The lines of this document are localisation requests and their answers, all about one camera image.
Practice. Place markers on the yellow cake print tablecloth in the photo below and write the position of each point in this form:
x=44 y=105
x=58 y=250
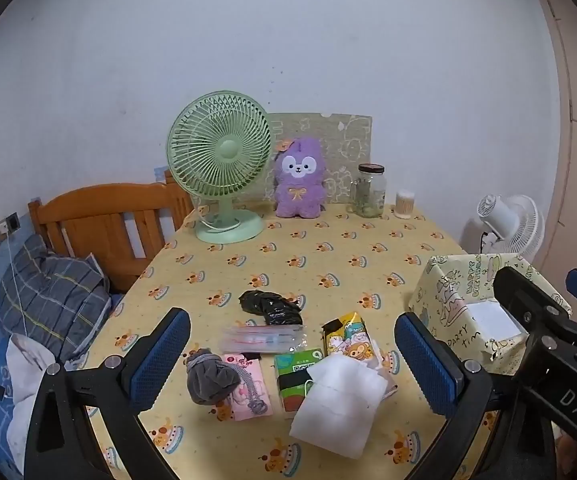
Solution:
x=293 y=270

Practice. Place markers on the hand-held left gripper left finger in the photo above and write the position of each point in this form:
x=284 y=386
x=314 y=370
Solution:
x=161 y=360

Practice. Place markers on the yellow cartoon paper box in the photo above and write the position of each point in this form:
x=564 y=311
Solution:
x=443 y=300

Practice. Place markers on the green desk fan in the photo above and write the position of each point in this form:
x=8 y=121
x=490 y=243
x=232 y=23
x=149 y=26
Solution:
x=228 y=150

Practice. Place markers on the cotton swab container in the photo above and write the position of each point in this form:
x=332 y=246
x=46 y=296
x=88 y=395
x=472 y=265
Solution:
x=404 y=205

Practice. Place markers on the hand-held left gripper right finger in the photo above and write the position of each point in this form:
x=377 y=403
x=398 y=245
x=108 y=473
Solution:
x=426 y=360

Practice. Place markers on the glass jar with dark lid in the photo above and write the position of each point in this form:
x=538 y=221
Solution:
x=368 y=195

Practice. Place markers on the white cloth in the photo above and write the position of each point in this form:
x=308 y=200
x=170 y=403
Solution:
x=23 y=385
x=333 y=410

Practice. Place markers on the cartoon printed tissue packet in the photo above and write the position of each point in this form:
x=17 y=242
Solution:
x=353 y=340

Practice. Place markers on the white standing fan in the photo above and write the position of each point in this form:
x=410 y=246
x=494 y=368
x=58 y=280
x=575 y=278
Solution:
x=503 y=220

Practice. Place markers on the pink printed packet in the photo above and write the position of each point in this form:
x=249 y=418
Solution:
x=243 y=412

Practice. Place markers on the purple plush toy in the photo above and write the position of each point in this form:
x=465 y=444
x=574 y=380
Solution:
x=298 y=195

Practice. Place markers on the grey plaid pillow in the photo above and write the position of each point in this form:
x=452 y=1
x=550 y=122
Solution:
x=53 y=295

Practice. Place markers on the black plastic bag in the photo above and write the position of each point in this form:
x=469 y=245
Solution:
x=273 y=310

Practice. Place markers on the clear zip bag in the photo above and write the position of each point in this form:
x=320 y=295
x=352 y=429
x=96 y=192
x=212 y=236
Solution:
x=258 y=340

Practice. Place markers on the green cartoon printed board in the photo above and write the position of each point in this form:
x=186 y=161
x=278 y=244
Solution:
x=348 y=135

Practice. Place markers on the green tissue packet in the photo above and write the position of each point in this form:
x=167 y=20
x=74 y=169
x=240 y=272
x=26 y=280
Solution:
x=293 y=365

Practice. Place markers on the wall socket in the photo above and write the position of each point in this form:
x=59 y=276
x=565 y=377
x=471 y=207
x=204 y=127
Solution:
x=12 y=222

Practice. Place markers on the wooden bed headboard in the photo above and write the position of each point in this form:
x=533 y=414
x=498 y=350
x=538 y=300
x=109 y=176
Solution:
x=93 y=210

